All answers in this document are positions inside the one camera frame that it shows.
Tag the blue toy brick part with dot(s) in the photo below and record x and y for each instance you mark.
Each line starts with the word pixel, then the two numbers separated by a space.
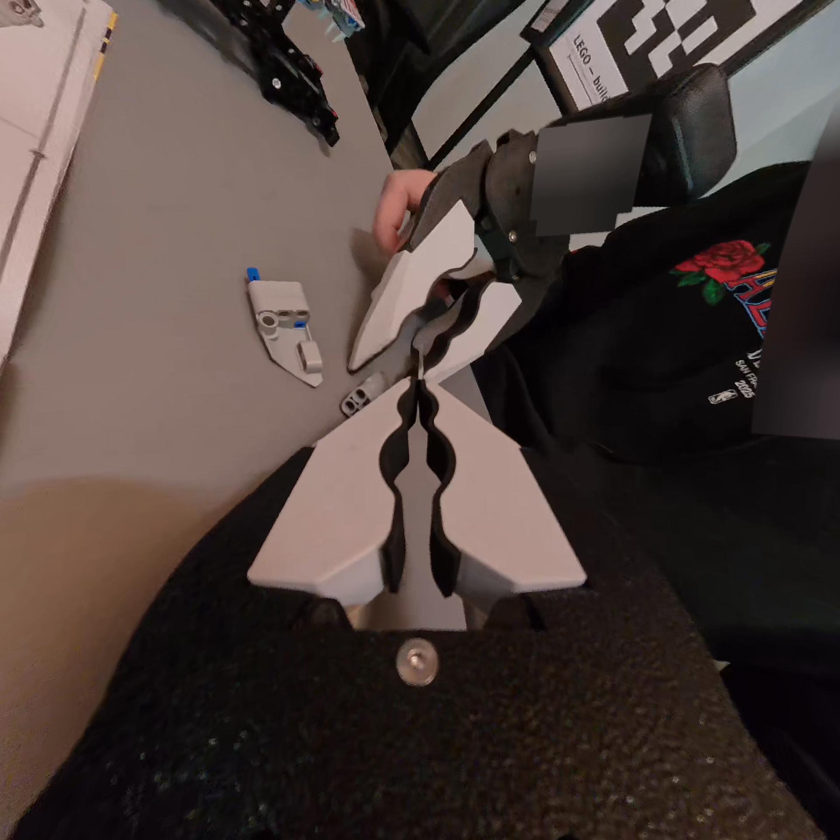
pixel 338 16

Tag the grey panel assembly blue pin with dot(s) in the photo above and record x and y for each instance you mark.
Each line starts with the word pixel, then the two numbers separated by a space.
pixel 282 302

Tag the person's right hand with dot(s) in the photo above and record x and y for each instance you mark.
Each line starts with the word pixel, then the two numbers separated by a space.
pixel 397 210

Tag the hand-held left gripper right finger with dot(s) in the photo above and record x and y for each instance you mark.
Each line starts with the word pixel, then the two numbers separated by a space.
pixel 499 512

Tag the grey desk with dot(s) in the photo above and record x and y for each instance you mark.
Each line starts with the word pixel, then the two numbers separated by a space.
pixel 164 229

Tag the brick instruction booklet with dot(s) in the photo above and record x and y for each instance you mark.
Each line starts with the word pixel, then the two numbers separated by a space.
pixel 39 131

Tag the black white marker sign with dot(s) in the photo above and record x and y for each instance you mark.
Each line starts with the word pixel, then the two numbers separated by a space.
pixel 656 26

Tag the person's black hoodie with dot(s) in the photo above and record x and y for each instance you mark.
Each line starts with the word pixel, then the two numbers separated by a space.
pixel 623 361

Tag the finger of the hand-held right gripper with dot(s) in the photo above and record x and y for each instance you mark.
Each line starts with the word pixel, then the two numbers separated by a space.
pixel 482 325
pixel 420 275

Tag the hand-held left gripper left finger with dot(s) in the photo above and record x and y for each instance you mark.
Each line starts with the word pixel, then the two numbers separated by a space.
pixel 328 505

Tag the small grey connector brick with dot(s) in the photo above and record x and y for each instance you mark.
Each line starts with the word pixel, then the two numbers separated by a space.
pixel 361 396

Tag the black toy brick model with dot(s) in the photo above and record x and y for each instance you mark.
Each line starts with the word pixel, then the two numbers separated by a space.
pixel 289 65

